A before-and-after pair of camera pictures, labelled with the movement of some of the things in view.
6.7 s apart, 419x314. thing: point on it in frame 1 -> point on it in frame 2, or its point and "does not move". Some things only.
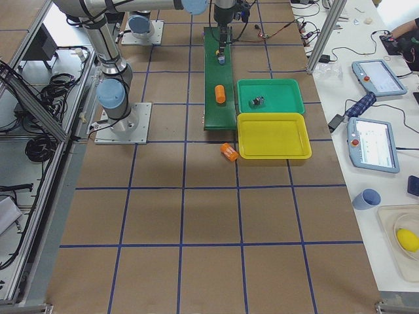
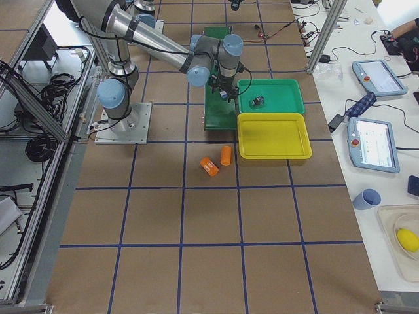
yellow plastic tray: [273, 136] does not move
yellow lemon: [408, 241] does not move
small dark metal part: [257, 101] does not move
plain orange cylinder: [220, 91] -> [225, 157]
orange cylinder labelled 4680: [228, 152] -> [209, 166]
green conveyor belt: [218, 116] does not move
